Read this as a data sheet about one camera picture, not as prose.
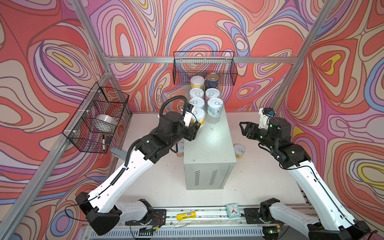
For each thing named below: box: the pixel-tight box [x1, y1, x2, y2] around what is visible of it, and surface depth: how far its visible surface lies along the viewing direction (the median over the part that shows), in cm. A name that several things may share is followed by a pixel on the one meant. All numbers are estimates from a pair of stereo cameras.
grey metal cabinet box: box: [183, 85, 237, 190], surface depth 67 cm
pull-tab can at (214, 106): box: [207, 97, 224, 118], surface depth 70 cm
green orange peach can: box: [190, 75, 205, 90], surface depth 78 cm
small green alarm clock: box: [226, 203, 241, 219], surface depth 75 cm
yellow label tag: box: [176, 211, 197, 221], surface depth 74 cm
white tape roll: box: [95, 114, 118, 127], surface depth 74 cm
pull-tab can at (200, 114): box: [193, 107, 206, 128], surface depth 66 cm
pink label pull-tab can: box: [189, 88, 205, 98], surface depth 75 cm
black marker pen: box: [102, 134, 106, 151], surface depth 73 cm
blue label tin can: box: [205, 72, 220, 90], surface depth 76 cm
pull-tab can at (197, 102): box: [189, 97, 205, 108], surface depth 71 cm
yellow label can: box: [233, 144, 245, 159], surface depth 94 cm
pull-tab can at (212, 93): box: [205, 88, 221, 99], surface depth 75 cm
